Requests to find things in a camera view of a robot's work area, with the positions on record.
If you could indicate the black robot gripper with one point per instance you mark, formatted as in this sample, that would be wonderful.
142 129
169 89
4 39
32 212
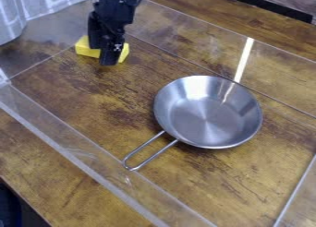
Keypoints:
107 36

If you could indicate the yellow butter box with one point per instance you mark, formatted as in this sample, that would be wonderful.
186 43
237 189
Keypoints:
83 49

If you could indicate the silver metal pan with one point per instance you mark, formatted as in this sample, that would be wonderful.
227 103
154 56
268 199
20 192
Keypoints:
208 112

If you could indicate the white patterned curtain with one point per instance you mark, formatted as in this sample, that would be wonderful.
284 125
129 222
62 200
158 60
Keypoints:
18 11

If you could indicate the clear acrylic enclosure wall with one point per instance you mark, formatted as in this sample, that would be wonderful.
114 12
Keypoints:
82 153

